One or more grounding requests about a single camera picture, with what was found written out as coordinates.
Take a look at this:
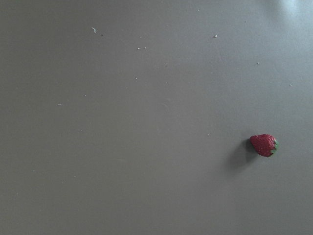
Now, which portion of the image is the red strawberry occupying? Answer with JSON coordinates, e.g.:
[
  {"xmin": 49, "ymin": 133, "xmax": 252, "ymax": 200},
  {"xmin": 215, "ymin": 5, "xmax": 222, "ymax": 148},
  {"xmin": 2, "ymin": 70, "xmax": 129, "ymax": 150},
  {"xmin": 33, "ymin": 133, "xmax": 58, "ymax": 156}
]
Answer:
[{"xmin": 249, "ymin": 134, "xmax": 279, "ymax": 158}]

